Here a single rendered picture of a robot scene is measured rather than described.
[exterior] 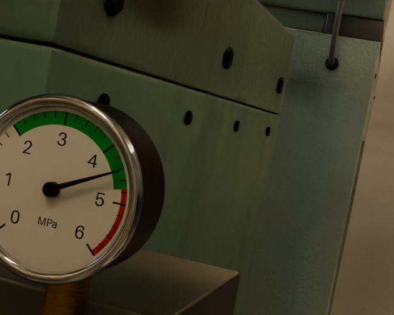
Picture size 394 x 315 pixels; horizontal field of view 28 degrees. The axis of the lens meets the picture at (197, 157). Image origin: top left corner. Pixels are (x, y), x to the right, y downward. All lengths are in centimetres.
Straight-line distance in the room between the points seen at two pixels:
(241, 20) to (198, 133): 11
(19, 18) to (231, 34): 29
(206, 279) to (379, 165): 248
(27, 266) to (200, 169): 34
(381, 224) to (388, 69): 54
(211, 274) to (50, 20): 14
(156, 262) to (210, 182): 26
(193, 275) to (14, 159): 13
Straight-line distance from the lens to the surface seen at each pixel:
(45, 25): 34
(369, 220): 284
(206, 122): 58
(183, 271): 37
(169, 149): 51
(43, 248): 27
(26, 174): 27
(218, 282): 36
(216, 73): 59
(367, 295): 288
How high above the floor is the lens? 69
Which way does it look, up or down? 3 degrees down
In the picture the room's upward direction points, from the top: 11 degrees clockwise
